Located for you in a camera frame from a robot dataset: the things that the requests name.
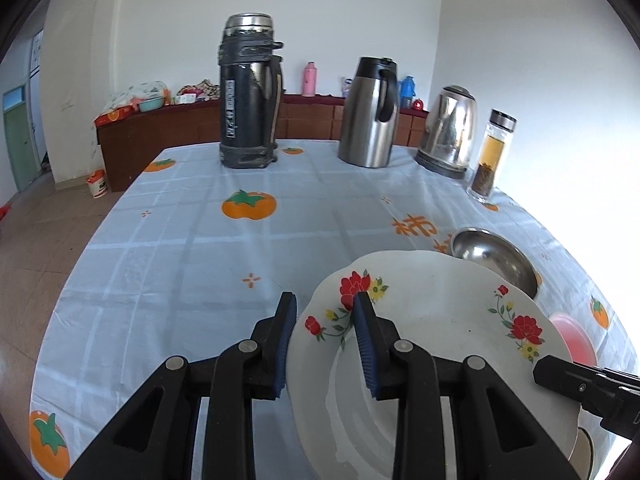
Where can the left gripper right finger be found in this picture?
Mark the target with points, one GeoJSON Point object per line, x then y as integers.
{"type": "Point", "coordinates": [495, 435]}

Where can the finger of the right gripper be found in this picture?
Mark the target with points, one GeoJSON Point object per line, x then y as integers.
{"type": "Point", "coordinates": [608, 394]}

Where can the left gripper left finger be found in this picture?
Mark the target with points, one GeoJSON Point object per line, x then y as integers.
{"type": "Point", "coordinates": [153, 435]}

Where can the red plastic bowl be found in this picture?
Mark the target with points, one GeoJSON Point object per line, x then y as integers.
{"type": "Point", "coordinates": [577, 341]}

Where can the red flower white plate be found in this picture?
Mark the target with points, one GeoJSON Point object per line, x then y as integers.
{"type": "Point", "coordinates": [449, 307]}

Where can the stainless steel bowl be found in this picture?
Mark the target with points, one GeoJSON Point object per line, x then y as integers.
{"type": "Point", "coordinates": [497, 254]}

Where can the white enamel bowl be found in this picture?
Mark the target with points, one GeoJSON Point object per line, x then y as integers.
{"type": "Point", "coordinates": [583, 455]}

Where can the persimmon print tablecloth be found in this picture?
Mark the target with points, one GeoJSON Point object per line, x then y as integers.
{"type": "Point", "coordinates": [194, 254]}

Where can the stainless electric kettle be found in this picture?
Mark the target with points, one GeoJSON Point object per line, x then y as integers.
{"type": "Point", "coordinates": [446, 144]}

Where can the glass tea bottle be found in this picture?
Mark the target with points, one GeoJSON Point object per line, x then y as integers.
{"type": "Point", "coordinates": [498, 135]}

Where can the white plastic bucket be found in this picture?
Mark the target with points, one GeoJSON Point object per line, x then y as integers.
{"type": "Point", "coordinates": [97, 183]}

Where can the dark wooden sideboard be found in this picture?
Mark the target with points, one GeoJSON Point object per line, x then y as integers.
{"type": "Point", "coordinates": [130, 144]}

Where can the blue thermos jug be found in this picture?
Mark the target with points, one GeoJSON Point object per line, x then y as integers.
{"type": "Point", "coordinates": [407, 91]}

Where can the teal bowl on sideboard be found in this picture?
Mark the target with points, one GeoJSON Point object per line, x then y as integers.
{"type": "Point", "coordinates": [149, 104]}

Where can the mesh food cover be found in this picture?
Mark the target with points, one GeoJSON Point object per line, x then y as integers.
{"type": "Point", "coordinates": [135, 94]}

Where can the large black thermos flask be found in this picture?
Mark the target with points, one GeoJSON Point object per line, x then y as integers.
{"type": "Point", "coordinates": [251, 87]}

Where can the pink thermos bottle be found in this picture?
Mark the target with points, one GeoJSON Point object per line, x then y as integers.
{"type": "Point", "coordinates": [309, 80]}

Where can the green door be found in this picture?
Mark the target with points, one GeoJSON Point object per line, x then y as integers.
{"type": "Point", "coordinates": [22, 154]}

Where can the steel carafe black handle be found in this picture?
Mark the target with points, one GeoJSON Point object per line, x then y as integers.
{"type": "Point", "coordinates": [370, 114]}

